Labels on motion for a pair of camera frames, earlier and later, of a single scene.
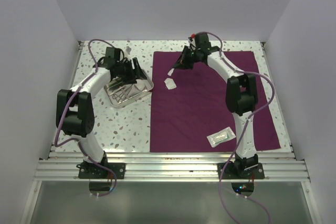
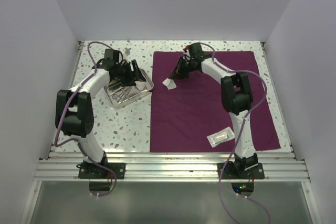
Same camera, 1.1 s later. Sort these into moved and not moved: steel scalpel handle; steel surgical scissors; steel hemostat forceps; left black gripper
Moved: steel surgical scissors
Not moved: left black gripper; steel hemostat forceps; steel scalpel handle
